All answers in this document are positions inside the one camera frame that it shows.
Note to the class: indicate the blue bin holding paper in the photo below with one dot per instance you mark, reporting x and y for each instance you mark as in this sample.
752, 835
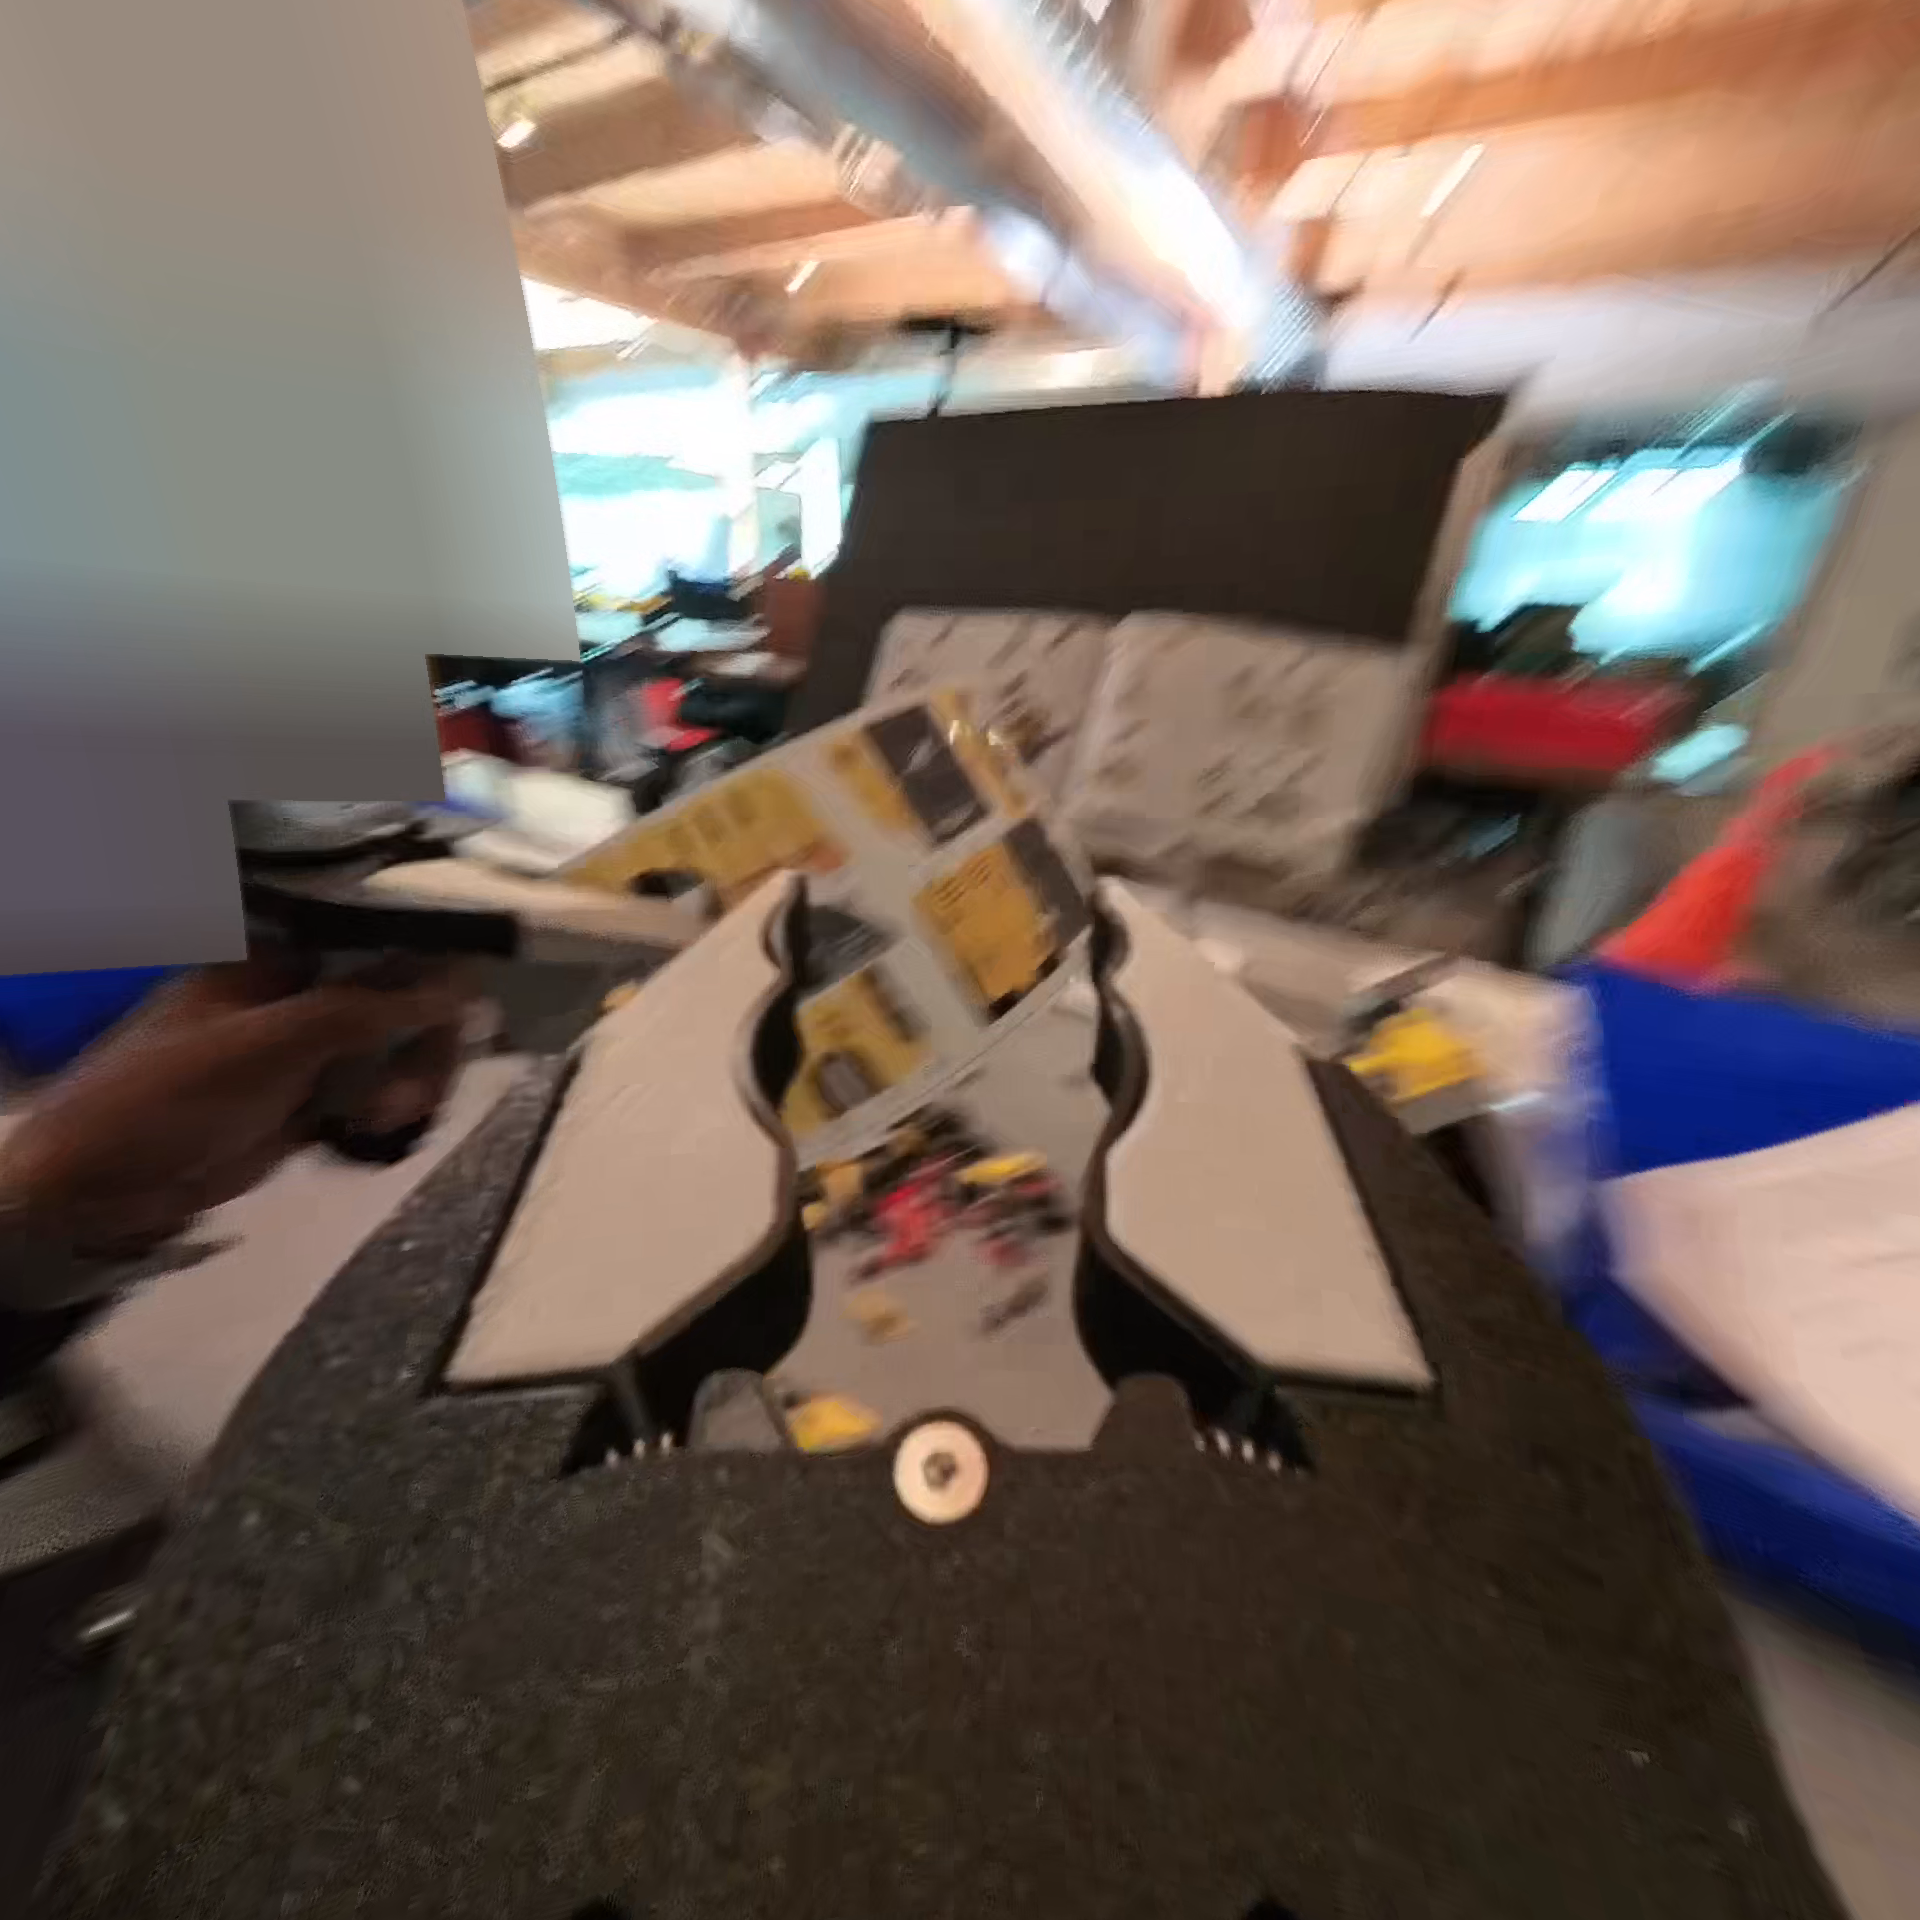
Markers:
1725, 1062

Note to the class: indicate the pile of toy building pieces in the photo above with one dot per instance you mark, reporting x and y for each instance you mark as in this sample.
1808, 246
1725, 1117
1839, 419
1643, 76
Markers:
912, 1216

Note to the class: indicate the black divider panel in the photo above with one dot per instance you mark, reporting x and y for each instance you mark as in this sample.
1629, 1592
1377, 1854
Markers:
1168, 497

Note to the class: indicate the open instruction booklet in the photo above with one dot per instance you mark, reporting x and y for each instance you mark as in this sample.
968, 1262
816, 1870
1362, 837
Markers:
1233, 749

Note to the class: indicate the white printed paper sheet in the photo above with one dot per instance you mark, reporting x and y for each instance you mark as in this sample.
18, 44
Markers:
1801, 1275

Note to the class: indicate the yellow toy vehicle model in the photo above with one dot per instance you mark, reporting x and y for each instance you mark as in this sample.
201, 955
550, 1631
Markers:
1419, 1050

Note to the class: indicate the person's left hand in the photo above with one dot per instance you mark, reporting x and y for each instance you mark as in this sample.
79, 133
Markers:
182, 1094

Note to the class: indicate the yellow sticker sheet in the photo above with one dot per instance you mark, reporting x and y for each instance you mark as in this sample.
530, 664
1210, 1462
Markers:
962, 901

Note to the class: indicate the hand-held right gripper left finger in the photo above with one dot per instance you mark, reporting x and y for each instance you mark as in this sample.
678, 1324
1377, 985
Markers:
630, 1200

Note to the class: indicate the orange traffic cone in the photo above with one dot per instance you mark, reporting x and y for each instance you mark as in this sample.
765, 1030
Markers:
1738, 887

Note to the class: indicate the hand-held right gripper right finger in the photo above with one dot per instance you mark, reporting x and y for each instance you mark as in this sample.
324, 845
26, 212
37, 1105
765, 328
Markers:
1261, 1200

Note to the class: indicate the long red bin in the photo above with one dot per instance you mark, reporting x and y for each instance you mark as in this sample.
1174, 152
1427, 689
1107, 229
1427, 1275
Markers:
1550, 718

